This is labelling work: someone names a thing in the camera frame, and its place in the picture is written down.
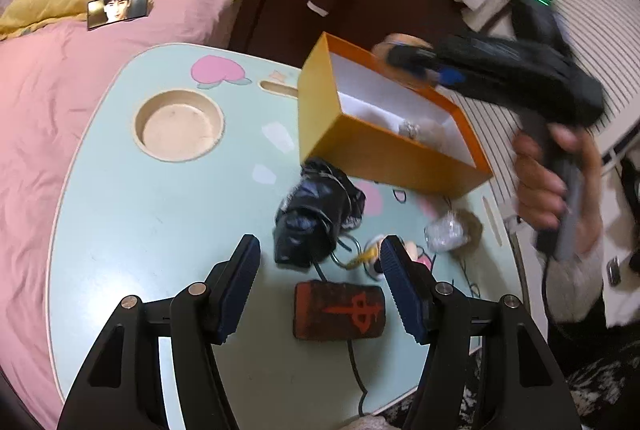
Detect clear plastic ball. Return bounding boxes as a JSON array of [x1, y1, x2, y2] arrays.
[[424, 210, 483, 253]]

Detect black cable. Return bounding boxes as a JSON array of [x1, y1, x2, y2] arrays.
[[346, 339, 370, 417]]

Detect tan bear plush keychain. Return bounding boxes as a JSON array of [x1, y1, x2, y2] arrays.
[[357, 235, 418, 281]]

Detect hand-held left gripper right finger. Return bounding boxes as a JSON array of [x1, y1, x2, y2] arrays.
[[380, 235, 583, 430]]

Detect person's right forearm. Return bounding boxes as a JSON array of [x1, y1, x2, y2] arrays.
[[542, 220, 609, 328]]

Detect brown tile plush red symbol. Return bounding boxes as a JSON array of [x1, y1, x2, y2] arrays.
[[292, 280, 387, 341]]

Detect person's right hand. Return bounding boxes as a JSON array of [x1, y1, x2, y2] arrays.
[[514, 122, 604, 257]]

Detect orange cardboard box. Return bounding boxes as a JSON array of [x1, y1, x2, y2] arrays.
[[297, 32, 495, 199]]

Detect black drawstring pouch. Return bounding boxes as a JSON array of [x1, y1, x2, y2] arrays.
[[273, 157, 367, 269]]

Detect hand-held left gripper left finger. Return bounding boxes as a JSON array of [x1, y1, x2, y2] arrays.
[[56, 234, 262, 430]]

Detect pink blanket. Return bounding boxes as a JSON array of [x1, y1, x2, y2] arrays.
[[0, 0, 236, 430]]

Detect photo card on bed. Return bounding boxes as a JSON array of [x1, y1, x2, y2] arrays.
[[86, 0, 150, 30]]

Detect dark patterned cloth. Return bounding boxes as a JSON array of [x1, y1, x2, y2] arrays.
[[450, 325, 640, 430]]

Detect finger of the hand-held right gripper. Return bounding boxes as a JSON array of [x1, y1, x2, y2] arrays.
[[400, 62, 468, 89], [386, 40, 443, 66]]

